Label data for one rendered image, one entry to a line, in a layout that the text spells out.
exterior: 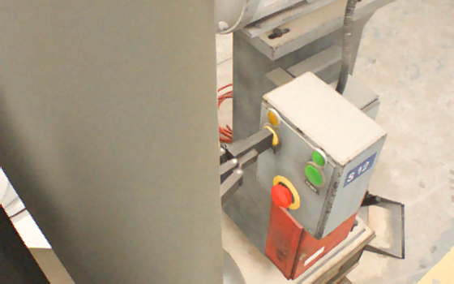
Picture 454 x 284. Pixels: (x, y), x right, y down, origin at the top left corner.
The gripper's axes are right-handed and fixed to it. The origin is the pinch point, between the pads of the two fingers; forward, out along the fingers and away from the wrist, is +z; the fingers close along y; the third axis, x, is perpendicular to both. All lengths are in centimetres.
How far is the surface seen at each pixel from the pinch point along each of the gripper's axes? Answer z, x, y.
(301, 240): 20, -51, -1
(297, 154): 4.1, 0.6, 5.3
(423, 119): 139, -107, -29
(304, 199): 4.1, -7.2, 8.0
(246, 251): 16, -77, -17
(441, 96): 162, -107, -34
